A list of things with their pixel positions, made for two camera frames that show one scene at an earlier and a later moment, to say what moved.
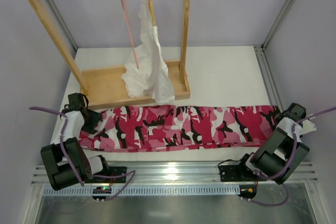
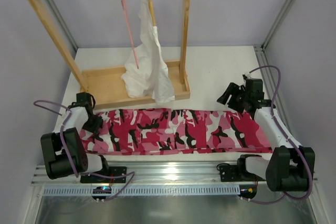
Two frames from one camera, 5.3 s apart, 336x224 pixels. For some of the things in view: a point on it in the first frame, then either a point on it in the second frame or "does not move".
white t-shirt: x=149 y=78 does not move
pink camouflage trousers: x=182 y=126 does not move
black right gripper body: x=284 y=114 -> x=234 y=97
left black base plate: x=114 y=171 does not move
